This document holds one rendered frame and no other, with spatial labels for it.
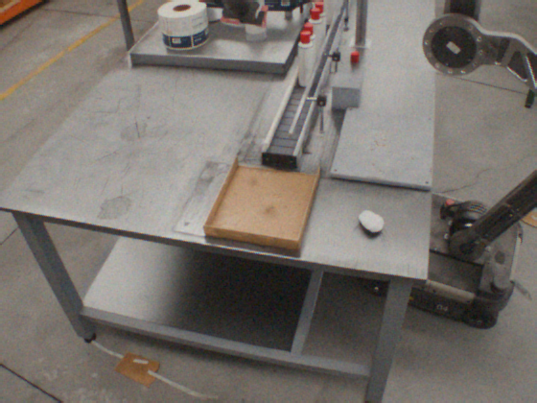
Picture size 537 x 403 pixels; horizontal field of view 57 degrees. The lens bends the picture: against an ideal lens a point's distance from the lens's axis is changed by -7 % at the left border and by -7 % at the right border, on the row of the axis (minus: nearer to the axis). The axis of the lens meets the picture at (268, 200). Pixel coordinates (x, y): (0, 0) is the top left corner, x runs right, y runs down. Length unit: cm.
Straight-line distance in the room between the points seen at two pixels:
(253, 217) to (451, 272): 98
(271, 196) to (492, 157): 188
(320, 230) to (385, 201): 22
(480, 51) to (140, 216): 112
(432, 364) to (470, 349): 18
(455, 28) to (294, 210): 72
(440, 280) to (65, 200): 140
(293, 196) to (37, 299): 147
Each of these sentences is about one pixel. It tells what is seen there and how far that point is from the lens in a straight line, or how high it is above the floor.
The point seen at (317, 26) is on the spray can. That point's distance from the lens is 201.
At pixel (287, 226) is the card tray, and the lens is 144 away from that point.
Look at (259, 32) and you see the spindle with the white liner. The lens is 223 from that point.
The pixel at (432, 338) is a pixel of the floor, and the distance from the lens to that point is 226.
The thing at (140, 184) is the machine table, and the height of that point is 83.
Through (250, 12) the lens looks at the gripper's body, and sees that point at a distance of 161.
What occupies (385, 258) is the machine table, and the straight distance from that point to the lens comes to 138.
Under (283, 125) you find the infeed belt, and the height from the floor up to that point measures 88.
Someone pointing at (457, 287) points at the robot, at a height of 24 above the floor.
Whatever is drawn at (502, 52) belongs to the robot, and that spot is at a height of 115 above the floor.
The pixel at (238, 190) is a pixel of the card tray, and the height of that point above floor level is 83.
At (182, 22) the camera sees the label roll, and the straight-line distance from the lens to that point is 219.
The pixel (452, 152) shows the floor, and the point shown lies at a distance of 314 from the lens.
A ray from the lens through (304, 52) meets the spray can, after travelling 184.
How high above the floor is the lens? 187
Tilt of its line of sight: 43 degrees down
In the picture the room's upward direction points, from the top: 4 degrees counter-clockwise
